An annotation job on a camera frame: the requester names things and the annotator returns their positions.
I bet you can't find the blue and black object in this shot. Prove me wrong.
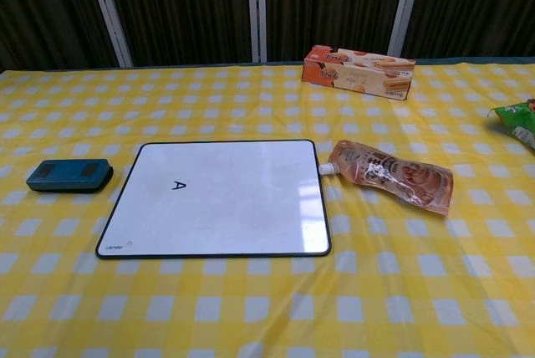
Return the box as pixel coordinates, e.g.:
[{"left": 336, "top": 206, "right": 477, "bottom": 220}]
[{"left": 25, "top": 158, "right": 114, "bottom": 195}]

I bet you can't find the white placemat with dark border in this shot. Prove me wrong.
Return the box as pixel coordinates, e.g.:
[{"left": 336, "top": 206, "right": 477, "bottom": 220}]
[{"left": 94, "top": 139, "right": 333, "bottom": 259}]

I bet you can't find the orange biscuit box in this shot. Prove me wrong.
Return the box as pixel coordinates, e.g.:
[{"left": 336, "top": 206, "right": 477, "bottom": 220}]
[{"left": 303, "top": 44, "right": 416, "bottom": 102}]

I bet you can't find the orange spouted drink pouch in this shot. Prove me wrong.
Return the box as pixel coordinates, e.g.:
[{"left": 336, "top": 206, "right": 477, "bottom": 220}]
[{"left": 318, "top": 139, "right": 455, "bottom": 217}]

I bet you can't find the yellow white checkered tablecloth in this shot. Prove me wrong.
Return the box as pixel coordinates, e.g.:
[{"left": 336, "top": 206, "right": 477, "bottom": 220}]
[{"left": 0, "top": 59, "right": 535, "bottom": 358}]

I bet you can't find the green peanut snack bag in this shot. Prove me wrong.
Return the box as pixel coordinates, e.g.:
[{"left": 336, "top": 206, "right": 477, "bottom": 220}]
[{"left": 488, "top": 98, "right": 535, "bottom": 150}]

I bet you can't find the white partition frame post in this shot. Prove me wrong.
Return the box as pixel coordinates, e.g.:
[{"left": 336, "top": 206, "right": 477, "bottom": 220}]
[
  {"left": 387, "top": 0, "right": 427, "bottom": 58},
  {"left": 83, "top": 0, "right": 135, "bottom": 69},
  {"left": 246, "top": 0, "right": 268, "bottom": 64}
]

